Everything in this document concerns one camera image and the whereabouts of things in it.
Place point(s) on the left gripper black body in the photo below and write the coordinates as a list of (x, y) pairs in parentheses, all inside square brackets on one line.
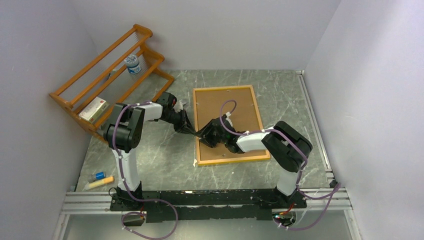
[(176, 119)]

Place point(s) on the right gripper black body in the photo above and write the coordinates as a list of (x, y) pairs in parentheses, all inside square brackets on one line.
[(216, 138)]

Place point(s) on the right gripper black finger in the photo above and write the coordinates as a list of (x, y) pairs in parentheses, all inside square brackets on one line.
[(209, 141), (209, 131)]

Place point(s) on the yellow wooden picture frame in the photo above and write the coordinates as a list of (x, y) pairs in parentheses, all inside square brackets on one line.
[(232, 159)]

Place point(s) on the brown cardboard backing board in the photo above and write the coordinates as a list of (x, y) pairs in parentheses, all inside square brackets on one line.
[(212, 102)]

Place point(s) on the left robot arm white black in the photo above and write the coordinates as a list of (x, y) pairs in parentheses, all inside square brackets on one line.
[(123, 133)]

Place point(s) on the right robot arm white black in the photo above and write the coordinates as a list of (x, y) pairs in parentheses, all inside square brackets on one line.
[(287, 146)]

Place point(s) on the orange wooden shelf rack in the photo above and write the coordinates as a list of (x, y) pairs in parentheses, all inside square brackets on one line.
[(107, 77)]

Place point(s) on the white blue lidded jar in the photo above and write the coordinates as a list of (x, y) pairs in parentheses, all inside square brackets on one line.
[(132, 64)]

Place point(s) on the white red cardboard box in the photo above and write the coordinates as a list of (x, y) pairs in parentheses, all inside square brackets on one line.
[(94, 110)]

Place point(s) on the yellow glue stick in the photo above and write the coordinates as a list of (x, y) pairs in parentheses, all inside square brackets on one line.
[(99, 183)]

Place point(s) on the blue capped small tube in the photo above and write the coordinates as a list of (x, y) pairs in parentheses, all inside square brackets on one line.
[(96, 176)]

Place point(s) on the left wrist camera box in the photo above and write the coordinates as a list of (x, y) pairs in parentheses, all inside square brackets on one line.
[(179, 106)]

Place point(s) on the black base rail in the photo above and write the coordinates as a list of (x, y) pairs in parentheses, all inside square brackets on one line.
[(167, 205)]

